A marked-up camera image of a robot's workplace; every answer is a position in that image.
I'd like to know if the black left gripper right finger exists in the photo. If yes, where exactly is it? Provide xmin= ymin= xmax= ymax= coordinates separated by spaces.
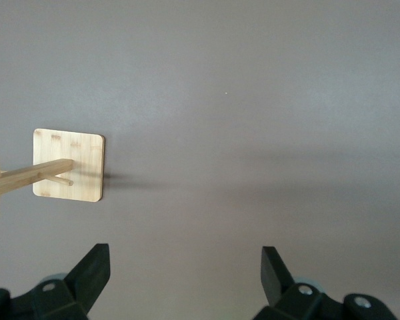
xmin=253 ymin=245 xmax=397 ymax=320

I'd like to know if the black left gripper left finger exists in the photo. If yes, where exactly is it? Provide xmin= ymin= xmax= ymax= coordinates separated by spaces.
xmin=0 ymin=243 xmax=111 ymax=320

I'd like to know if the wooden mug tree stand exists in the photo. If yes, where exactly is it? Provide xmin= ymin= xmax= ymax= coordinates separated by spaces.
xmin=0 ymin=123 xmax=107 ymax=247

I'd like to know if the brown table cloth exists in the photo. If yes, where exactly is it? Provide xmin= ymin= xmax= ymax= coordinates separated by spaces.
xmin=0 ymin=0 xmax=400 ymax=320

